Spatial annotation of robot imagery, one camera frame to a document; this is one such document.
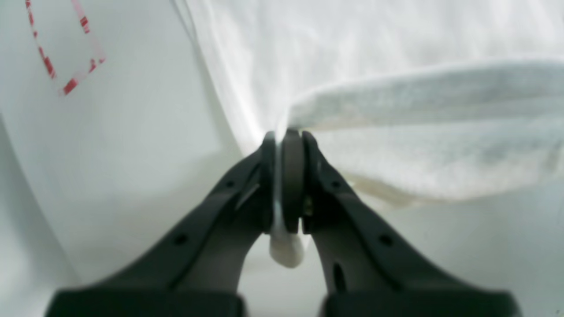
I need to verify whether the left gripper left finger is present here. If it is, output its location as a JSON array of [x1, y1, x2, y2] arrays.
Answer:
[[46, 132, 276, 317]]

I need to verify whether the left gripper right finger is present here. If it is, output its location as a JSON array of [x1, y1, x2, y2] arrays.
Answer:
[[282, 130, 522, 317]]

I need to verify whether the white printed t-shirt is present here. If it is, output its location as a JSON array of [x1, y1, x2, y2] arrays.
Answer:
[[176, 0, 564, 268]]

